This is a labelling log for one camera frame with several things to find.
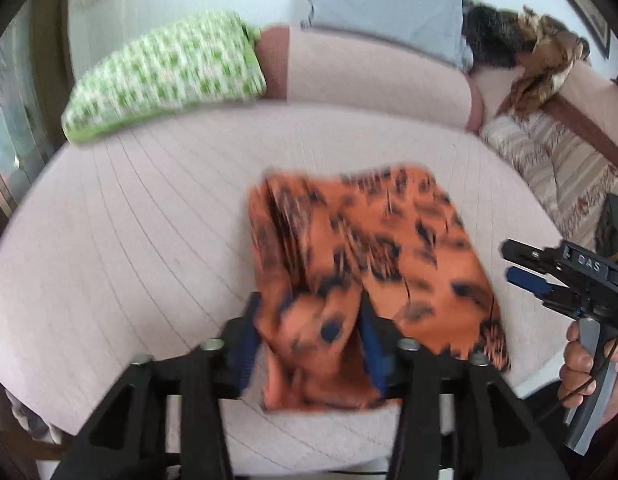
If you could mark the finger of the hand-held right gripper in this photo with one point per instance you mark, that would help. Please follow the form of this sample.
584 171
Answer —
529 280
529 255

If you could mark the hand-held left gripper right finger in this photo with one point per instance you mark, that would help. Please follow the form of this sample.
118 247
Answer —
373 347

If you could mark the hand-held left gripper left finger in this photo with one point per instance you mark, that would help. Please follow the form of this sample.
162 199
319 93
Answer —
249 347

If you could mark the orange black floral garment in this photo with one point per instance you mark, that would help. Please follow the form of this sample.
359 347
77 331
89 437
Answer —
369 260

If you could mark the person's right hand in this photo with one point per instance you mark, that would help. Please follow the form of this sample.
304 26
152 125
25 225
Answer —
579 360

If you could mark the black device with green light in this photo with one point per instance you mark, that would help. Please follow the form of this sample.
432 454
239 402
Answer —
614 225

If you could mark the beige striped cushion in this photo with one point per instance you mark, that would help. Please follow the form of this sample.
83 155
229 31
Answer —
554 160

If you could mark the white quilted mattress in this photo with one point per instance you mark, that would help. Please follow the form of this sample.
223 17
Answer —
139 235

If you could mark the brown patterned cloth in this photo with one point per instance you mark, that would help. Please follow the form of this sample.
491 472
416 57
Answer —
544 60

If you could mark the dark furry cloth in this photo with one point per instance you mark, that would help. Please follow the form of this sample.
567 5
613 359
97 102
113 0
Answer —
491 35

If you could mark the green white patterned pillow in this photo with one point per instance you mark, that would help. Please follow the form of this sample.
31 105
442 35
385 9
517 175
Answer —
164 75

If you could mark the grey cloth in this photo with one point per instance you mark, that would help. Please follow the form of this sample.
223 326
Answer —
389 5

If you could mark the wooden glass cabinet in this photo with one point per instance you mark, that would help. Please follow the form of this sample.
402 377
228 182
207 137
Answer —
19 125

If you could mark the framed wall picture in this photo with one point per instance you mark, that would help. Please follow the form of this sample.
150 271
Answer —
589 10

